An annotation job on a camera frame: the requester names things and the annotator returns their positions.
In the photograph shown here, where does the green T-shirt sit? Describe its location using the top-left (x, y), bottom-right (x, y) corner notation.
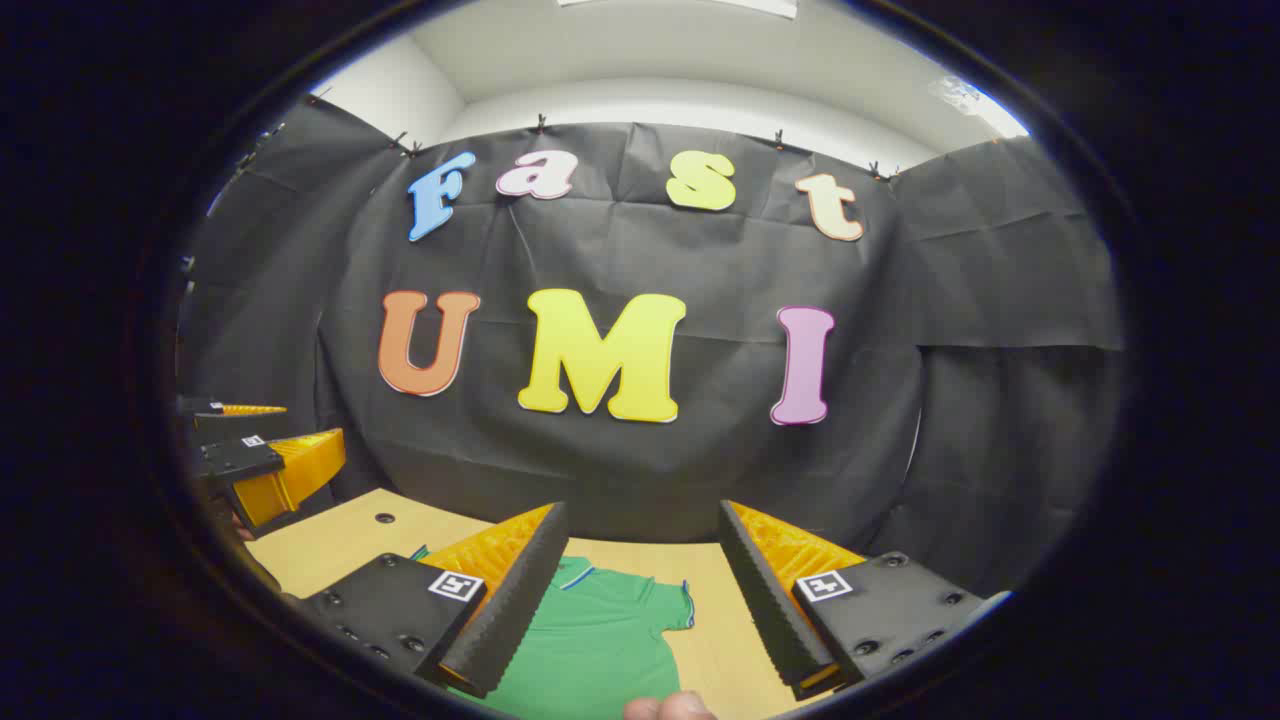
top-left (410, 545), bottom-right (696, 719)

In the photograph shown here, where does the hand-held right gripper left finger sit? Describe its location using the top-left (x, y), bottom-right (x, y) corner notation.
top-left (300, 500), bottom-right (571, 699)

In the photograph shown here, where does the black backdrop cloth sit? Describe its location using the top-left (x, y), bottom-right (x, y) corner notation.
top-left (178, 95), bottom-right (1126, 601)

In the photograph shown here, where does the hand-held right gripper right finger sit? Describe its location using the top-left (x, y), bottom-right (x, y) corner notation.
top-left (717, 499), bottom-right (1013, 701)

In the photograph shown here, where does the white ceiling light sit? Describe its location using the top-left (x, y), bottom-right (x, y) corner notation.
top-left (556, 0), bottom-right (801, 21)

